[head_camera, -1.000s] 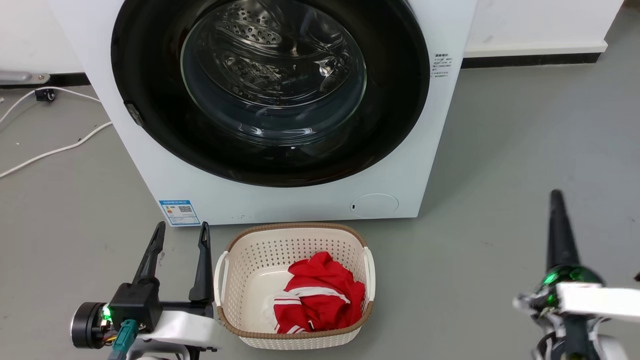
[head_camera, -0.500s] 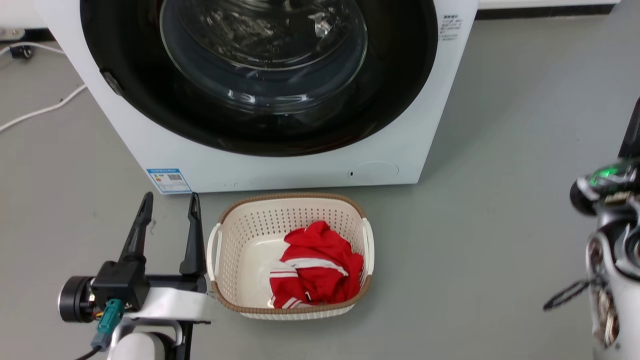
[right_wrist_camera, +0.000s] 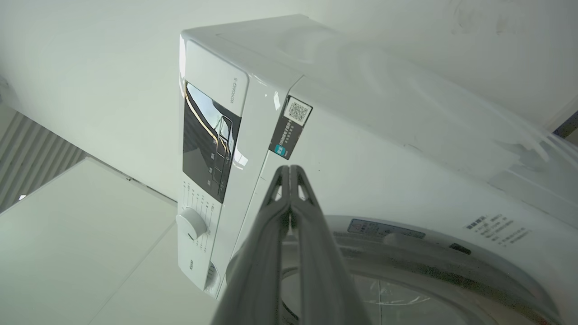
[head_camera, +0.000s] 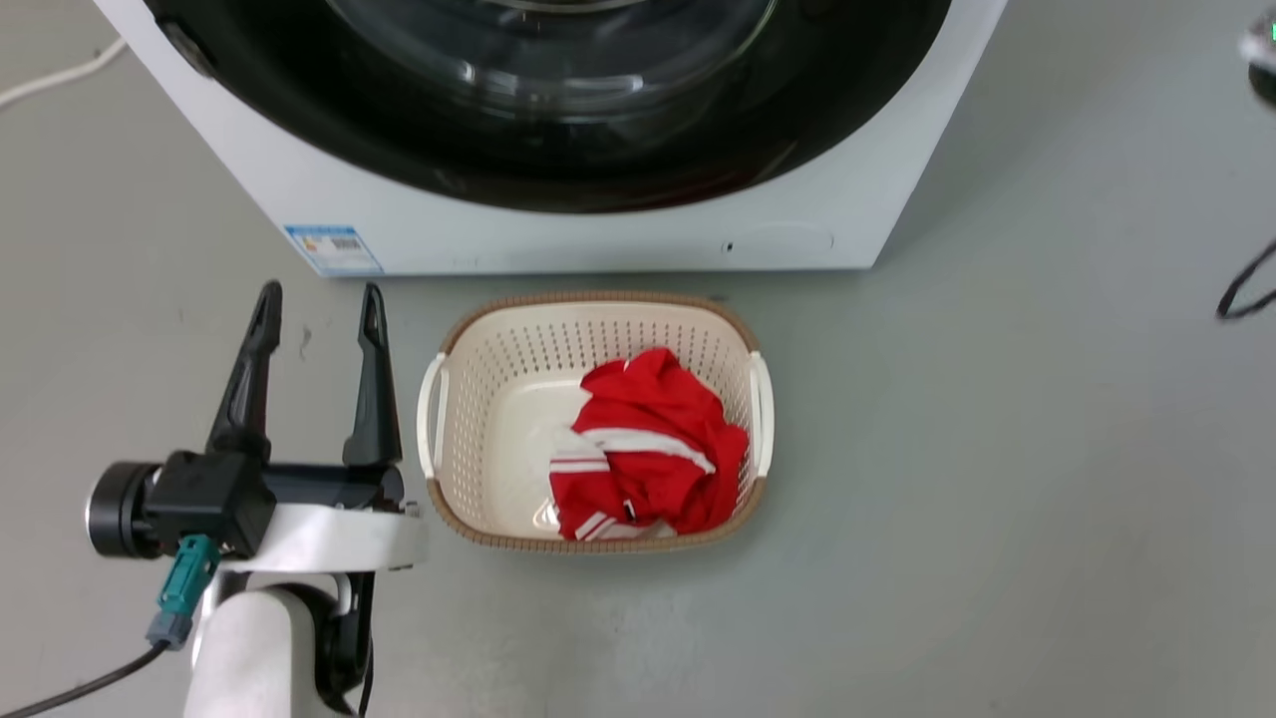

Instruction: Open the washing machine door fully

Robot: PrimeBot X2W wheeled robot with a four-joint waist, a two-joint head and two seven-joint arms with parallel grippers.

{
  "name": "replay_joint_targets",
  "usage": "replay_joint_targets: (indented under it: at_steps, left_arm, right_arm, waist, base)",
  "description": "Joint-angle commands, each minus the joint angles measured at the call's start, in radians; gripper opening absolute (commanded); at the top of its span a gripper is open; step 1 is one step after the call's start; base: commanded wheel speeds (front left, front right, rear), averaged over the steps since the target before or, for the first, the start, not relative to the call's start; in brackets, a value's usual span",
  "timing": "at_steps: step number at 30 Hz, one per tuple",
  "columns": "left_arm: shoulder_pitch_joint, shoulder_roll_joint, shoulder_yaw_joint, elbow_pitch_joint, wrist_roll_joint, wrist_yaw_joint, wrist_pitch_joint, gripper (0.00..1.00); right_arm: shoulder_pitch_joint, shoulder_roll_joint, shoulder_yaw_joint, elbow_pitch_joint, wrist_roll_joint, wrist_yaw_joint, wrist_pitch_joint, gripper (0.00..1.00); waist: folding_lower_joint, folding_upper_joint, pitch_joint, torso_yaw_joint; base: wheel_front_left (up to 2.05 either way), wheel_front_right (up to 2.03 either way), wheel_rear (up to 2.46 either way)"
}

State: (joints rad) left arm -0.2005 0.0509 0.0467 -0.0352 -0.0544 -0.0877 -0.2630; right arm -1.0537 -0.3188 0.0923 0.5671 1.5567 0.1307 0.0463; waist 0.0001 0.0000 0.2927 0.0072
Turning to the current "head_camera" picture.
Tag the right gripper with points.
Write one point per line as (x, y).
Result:
(1264, 65)

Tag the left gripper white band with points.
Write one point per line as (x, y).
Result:
(329, 534)

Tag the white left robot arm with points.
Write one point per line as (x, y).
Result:
(249, 648)

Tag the white front-load washing machine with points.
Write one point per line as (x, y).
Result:
(598, 234)

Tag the round black glass washer door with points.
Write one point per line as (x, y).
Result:
(558, 150)

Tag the blue white energy label sticker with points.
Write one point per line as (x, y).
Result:
(334, 249)

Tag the beige perforated laundry basket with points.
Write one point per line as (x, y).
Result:
(498, 399)

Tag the red white-striped garment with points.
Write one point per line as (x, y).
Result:
(648, 449)

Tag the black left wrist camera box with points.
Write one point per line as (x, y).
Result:
(189, 504)

